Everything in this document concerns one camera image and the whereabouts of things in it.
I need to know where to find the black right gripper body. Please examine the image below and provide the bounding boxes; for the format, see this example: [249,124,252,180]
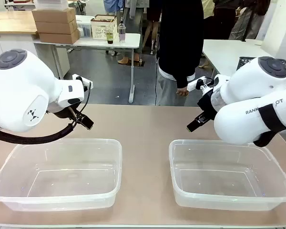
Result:
[196,89,217,125]

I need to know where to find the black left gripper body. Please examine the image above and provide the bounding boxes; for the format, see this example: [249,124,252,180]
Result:
[47,102,86,123]

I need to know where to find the clear plastic bin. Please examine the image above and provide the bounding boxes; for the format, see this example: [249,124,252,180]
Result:
[169,139,286,212]
[0,138,123,212]

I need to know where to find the person's left forearm black sleeve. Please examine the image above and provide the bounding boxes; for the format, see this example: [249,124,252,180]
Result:
[174,69,196,89]

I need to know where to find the white slotted basket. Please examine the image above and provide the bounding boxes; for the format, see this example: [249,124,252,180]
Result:
[90,14,118,41]

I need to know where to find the person's left hand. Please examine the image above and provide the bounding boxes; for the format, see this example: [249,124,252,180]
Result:
[176,87,190,97]

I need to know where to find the person's grey trousers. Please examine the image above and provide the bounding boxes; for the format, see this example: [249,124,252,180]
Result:
[156,59,199,107]

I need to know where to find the white side table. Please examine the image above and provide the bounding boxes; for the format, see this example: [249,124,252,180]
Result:
[201,39,272,77]

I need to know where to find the brown cardboard box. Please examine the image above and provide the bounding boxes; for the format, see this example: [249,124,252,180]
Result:
[35,19,78,34]
[39,30,81,45]
[32,8,77,24]

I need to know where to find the person's black sweater torso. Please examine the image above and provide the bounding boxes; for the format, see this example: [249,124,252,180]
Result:
[155,0,204,89]

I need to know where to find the plastic cup with dark drink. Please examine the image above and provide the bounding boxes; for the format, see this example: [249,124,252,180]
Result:
[106,27,115,45]

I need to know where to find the translucent storage box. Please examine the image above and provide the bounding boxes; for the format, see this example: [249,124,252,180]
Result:
[75,15,95,39]

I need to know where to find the white folding table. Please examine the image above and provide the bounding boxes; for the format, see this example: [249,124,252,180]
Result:
[33,32,142,104]

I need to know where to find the bystanders in dark clothes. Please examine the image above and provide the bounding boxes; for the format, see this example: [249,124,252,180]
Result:
[204,0,271,41]

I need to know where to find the clear plastic cup with lid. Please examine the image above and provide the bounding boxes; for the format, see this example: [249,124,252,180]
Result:
[117,22,127,44]

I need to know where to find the wooden desk top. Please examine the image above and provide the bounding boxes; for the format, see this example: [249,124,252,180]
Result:
[0,10,38,35]

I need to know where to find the white partition panel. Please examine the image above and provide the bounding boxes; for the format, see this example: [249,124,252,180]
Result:
[261,0,286,60]

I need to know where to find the white plastic container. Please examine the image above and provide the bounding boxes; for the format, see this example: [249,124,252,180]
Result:
[34,0,69,11]

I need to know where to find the bystander in blue shirt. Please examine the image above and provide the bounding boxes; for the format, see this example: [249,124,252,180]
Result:
[103,0,118,15]

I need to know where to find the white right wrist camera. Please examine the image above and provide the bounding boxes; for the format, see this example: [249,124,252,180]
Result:
[187,76,216,91]

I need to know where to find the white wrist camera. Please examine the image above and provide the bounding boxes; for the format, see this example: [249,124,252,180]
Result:
[187,76,216,91]
[72,74,94,91]

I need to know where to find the thin black camera cable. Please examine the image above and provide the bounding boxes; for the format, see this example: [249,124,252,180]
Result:
[70,81,92,128]

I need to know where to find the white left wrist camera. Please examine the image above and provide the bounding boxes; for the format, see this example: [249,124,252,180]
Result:
[72,74,94,91]

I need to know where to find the black braided cable sleeve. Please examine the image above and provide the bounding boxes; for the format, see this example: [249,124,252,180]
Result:
[0,122,76,145]

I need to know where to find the black velcro strap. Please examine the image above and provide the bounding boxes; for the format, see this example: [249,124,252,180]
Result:
[252,103,286,148]

